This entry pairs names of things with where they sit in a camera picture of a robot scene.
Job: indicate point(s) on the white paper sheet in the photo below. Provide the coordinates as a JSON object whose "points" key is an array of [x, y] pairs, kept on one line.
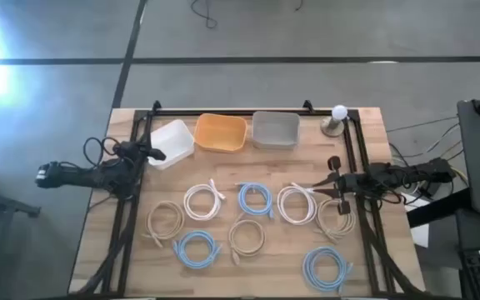
{"points": [[421, 237]]}

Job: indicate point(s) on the light grey plastic bin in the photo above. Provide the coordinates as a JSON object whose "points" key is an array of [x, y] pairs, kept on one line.
{"points": [[275, 129]]}

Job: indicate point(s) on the black metal table frame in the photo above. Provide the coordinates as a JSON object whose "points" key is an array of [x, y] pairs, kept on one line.
{"points": [[223, 112]]}

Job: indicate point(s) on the white plastic bin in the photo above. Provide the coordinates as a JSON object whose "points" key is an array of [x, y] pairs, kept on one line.
{"points": [[173, 139]]}

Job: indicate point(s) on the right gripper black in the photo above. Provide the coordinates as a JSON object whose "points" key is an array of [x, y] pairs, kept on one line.
{"points": [[352, 183]]}

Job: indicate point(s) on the orange plastic bin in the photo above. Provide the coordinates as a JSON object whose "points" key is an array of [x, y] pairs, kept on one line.
{"points": [[221, 133]]}

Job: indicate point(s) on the black cart leg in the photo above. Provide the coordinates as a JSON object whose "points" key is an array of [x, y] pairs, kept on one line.
{"points": [[436, 208]]}

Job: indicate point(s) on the black frame clamp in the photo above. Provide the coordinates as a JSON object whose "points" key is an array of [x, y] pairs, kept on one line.
{"points": [[308, 106], [156, 106]]}

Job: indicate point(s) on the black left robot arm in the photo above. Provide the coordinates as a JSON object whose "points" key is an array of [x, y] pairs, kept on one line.
{"points": [[77, 177]]}

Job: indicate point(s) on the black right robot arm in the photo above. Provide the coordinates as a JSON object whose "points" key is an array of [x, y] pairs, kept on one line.
{"points": [[411, 173]]}

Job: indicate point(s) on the black floor stand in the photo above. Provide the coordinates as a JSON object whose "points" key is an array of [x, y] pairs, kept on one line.
{"points": [[15, 205]]}

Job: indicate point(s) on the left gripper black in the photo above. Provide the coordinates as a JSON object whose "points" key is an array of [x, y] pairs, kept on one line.
{"points": [[133, 154]]}

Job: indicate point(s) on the white bulb on metal base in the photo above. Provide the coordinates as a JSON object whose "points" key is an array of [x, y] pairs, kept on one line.
{"points": [[333, 127]]}

